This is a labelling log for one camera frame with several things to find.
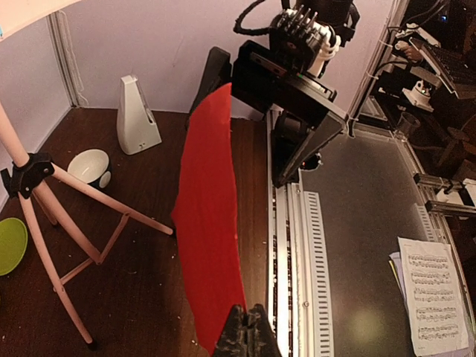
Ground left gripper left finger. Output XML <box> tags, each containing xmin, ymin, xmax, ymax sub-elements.
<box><xmin>212</xmin><ymin>305</ymin><xmax>248</xmax><ymax>357</ymax></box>

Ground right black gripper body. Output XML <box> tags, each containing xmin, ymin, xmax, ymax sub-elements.
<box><xmin>231</xmin><ymin>40</ymin><xmax>348</xmax><ymax>186</ymax></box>

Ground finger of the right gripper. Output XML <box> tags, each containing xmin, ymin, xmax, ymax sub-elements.
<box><xmin>185</xmin><ymin>46</ymin><xmax>232</xmax><ymax>129</ymax></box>

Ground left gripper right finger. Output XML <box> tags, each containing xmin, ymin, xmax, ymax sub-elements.
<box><xmin>247</xmin><ymin>304</ymin><xmax>281</xmax><ymax>357</ymax></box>

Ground white metronome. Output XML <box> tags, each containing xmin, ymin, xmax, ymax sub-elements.
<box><xmin>116</xmin><ymin>74</ymin><xmax>162</xmax><ymax>155</ymax></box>

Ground red sheet music paper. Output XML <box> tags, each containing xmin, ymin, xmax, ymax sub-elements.
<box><xmin>172</xmin><ymin>84</ymin><xmax>246</xmax><ymax>354</ymax></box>

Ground pink music stand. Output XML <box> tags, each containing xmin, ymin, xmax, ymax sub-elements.
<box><xmin>0</xmin><ymin>0</ymin><xmax>176</xmax><ymax>350</ymax></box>

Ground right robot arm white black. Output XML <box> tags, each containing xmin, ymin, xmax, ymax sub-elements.
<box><xmin>191</xmin><ymin>1</ymin><xmax>360</xmax><ymax>187</ymax></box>

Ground white and navy bowl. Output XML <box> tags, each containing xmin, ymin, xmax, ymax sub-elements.
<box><xmin>67</xmin><ymin>149</ymin><xmax>112</xmax><ymax>190</ymax></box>

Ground white sheet music paper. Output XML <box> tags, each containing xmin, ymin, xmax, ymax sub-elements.
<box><xmin>390</xmin><ymin>237</ymin><xmax>474</xmax><ymax>356</ymax></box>

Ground green plate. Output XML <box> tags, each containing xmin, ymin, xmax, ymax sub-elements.
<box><xmin>0</xmin><ymin>217</ymin><xmax>28</xmax><ymax>276</ymax></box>

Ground aluminium front rail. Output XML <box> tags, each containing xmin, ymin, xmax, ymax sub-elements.
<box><xmin>266</xmin><ymin>111</ymin><xmax>335</xmax><ymax>357</ymax></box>

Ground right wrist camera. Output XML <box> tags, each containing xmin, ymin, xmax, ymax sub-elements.
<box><xmin>269</xmin><ymin>4</ymin><xmax>341</xmax><ymax>79</ymax></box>

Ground right aluminium frame post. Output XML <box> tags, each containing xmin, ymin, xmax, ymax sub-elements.
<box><xmin>47</xmin><ymin>10</ymin><xmax>89</xmax><ymax>108</ymax></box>

